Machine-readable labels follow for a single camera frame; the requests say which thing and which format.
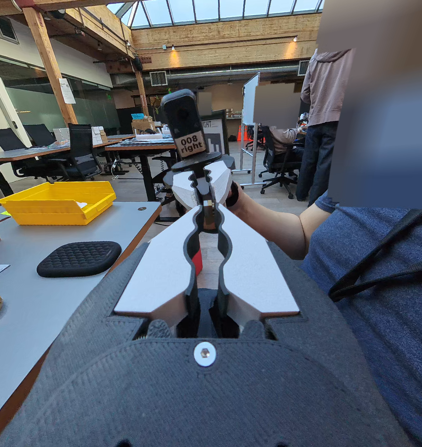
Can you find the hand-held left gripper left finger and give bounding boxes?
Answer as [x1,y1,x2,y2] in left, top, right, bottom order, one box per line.
[114,205,202,329]

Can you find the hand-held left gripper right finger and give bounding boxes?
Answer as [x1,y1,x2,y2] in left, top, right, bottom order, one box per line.
[214,203,300,329]

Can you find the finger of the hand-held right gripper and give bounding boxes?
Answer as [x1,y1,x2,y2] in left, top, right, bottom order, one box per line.
[171,170,200,211]
[208,160,233,207]

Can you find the person's right forearm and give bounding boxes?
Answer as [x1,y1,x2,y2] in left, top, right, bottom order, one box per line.
[253,194,326,261]

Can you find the person's right hand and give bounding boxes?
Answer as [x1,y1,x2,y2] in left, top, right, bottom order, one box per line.
[228,181,257,225]

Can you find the red object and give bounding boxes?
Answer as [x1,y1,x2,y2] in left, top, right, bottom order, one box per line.
[191,244,204,277]

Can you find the wood edged office desk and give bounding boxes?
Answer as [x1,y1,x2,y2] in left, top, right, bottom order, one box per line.
[105,137,179,202]
[0,134,135,197]

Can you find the black office chair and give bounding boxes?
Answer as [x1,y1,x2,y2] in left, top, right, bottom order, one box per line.
[258,125,301,196]
[67,122,104,181]
[0,127,28,153]
[12,123,72,183]

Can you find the rolling whiteboard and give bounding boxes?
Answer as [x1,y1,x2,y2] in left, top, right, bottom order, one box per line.
[240,72,264,188]

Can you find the black padded wrist rest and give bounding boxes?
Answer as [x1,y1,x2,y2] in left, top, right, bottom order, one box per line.
[36,240,123,278]

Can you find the white paper notice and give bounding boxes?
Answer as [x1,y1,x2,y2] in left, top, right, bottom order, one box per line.
[58,77,77,105]

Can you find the yellow plastic bin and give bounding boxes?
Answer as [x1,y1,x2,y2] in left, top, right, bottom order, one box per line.
[0,180,117,226]

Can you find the slim wooden post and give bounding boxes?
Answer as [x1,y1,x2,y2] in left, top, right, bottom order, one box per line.
[133,67,151,116]

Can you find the black shoulder strap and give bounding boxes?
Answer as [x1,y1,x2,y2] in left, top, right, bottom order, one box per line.
[328,208,422,303]

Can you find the wooden post with paper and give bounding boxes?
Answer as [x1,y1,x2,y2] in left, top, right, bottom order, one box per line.
[21,6,79,127]

